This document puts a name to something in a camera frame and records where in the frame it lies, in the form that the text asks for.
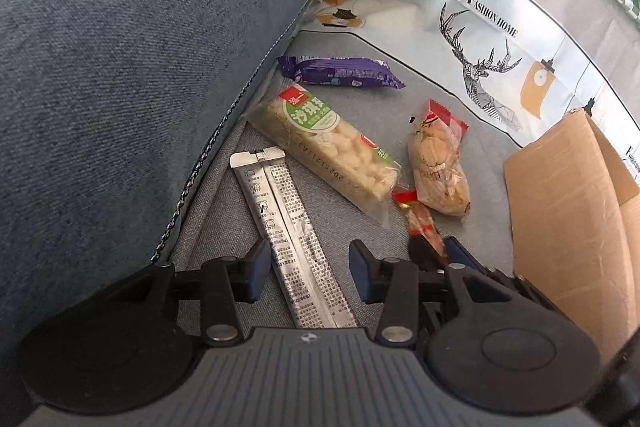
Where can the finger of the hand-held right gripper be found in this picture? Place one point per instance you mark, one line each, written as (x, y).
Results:
(462, 252)
(425, 257)

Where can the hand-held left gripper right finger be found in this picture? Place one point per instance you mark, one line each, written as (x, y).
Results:
(362, 272)

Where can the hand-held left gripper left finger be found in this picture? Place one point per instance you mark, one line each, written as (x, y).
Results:
(257, 272)

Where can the small red sausage packet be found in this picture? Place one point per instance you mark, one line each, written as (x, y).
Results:
(417, 219)

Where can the silver twin sachet strip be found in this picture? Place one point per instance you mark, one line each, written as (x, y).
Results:
(295, 257)

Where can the brown cardboard box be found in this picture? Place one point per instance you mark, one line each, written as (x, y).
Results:
(560, 207)

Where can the purple snack packet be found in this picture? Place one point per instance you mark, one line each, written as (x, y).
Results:
(340, 71)

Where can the clear bag of round biscuits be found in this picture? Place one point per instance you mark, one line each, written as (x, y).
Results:
(440, 167)

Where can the green label puffed rice bar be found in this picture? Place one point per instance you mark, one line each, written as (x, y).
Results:
(320, 142)

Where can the blue fabric sofa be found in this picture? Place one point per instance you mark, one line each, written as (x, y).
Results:
(125, 57)

